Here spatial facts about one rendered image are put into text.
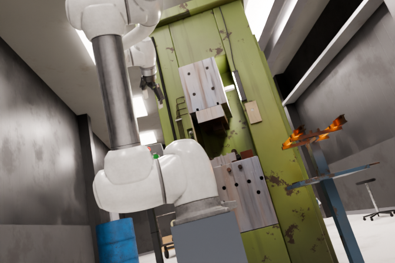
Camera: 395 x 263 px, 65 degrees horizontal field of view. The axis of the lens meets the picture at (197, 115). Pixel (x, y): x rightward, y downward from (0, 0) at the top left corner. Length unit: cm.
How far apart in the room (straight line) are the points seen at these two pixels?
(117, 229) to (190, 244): 458
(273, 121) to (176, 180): 149
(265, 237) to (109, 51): 152
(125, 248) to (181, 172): 458
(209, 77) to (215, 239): 160
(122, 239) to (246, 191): 368
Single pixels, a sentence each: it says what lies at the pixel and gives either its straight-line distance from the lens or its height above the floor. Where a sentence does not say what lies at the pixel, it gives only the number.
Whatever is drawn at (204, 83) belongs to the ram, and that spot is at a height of 157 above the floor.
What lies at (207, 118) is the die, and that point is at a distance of 228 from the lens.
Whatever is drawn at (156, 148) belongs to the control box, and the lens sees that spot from 226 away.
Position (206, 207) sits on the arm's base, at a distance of 101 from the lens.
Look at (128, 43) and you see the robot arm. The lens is 143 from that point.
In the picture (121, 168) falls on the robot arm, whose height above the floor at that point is 80.
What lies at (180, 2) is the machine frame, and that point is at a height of 242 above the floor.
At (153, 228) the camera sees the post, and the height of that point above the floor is 63.
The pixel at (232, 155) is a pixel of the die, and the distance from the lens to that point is 220.
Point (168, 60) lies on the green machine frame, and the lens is 270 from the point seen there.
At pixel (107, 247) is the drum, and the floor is 58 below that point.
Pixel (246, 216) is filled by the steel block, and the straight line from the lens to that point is 211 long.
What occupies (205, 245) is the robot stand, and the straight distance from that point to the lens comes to 98.
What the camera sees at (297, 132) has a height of 93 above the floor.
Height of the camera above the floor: 59
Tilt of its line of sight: 19 degrees up
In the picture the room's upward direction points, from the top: 14 degrees counter-clockwise
